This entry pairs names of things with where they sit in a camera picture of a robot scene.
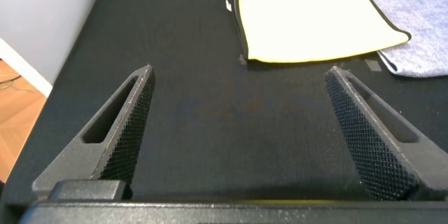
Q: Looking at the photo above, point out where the grey towel with orange marks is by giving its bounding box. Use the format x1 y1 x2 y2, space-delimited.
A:
344 0 448 78

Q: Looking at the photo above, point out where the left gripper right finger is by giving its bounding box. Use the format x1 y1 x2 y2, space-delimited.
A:
324 65 448 202

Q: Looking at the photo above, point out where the yellow microfibre towel black edge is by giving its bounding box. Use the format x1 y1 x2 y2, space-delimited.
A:
223 0 412 64

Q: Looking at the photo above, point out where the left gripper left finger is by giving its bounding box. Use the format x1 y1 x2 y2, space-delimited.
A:
31 64 156 200

